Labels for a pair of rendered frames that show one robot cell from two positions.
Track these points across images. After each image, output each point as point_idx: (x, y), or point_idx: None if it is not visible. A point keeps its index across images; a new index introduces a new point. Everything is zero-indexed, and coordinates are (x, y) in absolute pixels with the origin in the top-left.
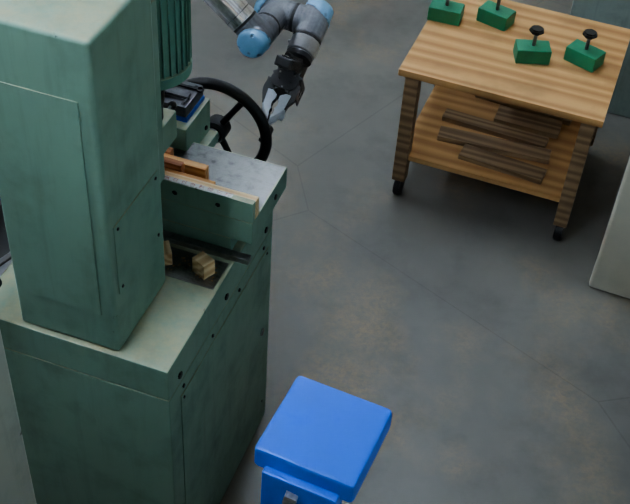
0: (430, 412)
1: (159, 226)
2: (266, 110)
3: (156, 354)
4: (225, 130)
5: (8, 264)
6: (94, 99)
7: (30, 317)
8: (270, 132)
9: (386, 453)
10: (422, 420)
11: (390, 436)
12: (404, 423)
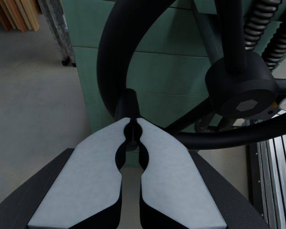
0: None
1: None
2: (152, 128)
3: None
4: (214, 69)
5: (283, 163)
6: None
7: None
8: (98, 49)
9: (24, 165)
10: None
11: (21, 178)
12: (11, 191)
